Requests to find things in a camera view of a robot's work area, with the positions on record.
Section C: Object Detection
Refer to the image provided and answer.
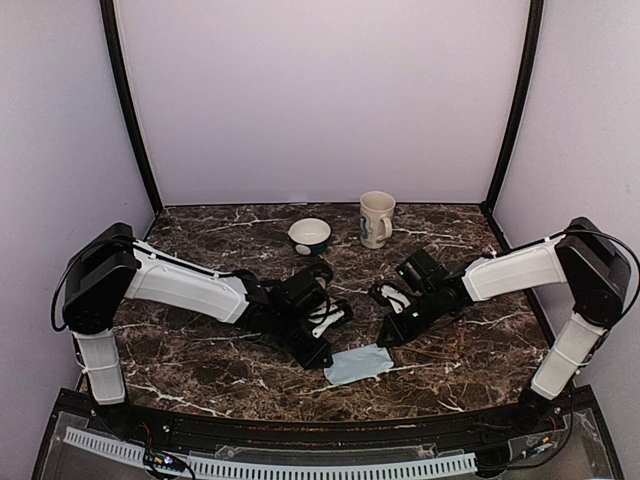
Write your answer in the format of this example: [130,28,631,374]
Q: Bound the black checkered glasses case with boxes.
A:
[302,262,334,288]

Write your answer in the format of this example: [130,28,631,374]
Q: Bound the left black frame post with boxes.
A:
[99,0,164,216]

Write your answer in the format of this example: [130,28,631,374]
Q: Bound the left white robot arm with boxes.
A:
[50,222,333,436]

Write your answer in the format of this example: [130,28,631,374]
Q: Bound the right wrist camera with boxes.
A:
[368,281,416,314]

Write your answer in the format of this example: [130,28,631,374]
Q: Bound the right black frame post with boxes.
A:
[482,0,545,209]

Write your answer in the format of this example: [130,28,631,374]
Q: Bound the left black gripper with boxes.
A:
[271,310,333,370]

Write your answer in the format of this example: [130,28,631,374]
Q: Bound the black frame post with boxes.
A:
[482,0,545,209]
[99,0,164,216]

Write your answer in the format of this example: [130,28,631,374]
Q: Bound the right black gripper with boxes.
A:
[377,289,443,347]

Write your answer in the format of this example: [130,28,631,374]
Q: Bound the white and navy bowl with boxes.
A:
[288,218,332,256]

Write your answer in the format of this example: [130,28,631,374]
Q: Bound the white seahorse mug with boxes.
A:
[360,191,396,249]

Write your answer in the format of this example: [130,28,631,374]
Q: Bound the white slotted cable duct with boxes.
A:
[63,425,479,479]

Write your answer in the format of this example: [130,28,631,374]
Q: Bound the light blue cloth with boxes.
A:
[324,344,394,385]

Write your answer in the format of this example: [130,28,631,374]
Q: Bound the black front rail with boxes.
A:
[49,389,596,454]

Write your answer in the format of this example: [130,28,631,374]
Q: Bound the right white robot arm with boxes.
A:
[376,217,639,434]

